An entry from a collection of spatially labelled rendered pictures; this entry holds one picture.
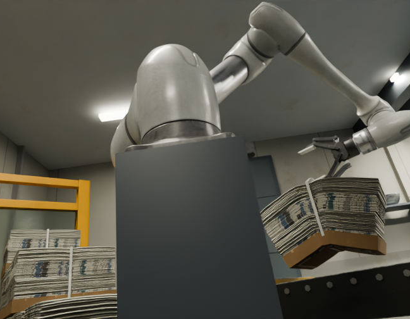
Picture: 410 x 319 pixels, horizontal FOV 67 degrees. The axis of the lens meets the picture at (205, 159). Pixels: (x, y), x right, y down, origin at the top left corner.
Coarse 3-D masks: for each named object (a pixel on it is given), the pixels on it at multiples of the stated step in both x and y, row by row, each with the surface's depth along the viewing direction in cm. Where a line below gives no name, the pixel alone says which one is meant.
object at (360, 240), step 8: (328, 232) 101; (336, 232) 100; (344, 232) 98; (336, 240) 99; (344, 240) 98; (352, 240) 96; (360, 240) 95; (368, 240) 94; (376, 240) 93; (368, 248) 93; (376, 248) 92; (384, 248) 108
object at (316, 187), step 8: (304, 184) 111; (312, 184) 110; (320, 184) 108; (304, 192) 110; (312, 192) 109; (320, 192) 107; (304, 200) 110; (320, 200) 106; (304, 208) 108; (312, 208) 107; (320, 208) 105; (312, 216) 105; (320, 216) 104; (312, 224) 104; (328, 248) 105; (336, 248) 108
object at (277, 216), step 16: (288, 192) 113; (272, 208) 115; (288, 208) 112; (272, 224) 113; (288, 224) 109; (304, 224) 106; (272, 240) 111; (288, 240) 107; (304, 240) 105; (320, 256) 110
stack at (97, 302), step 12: (60, 300) 69; (72, 300) 70; (84, 300) 71; (96, 300) 72; (108, 300) 74; (24, 312) 87; (36, 312) 70; (48, 312) 66; (60, 312) 68; (72, 312) 69; (84, 312) 70; (96, 312) 71; (108, 312) 73
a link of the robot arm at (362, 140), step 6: (360, 132) 115; (366, 132) 113; (354, 138) 115; (360, 138) 114; (366, 138) 112; (360, 144) 113; (366, 144) 112; (372, 144) 112; (360, 150) 114; (366, 150) 114; (372, 150) 114
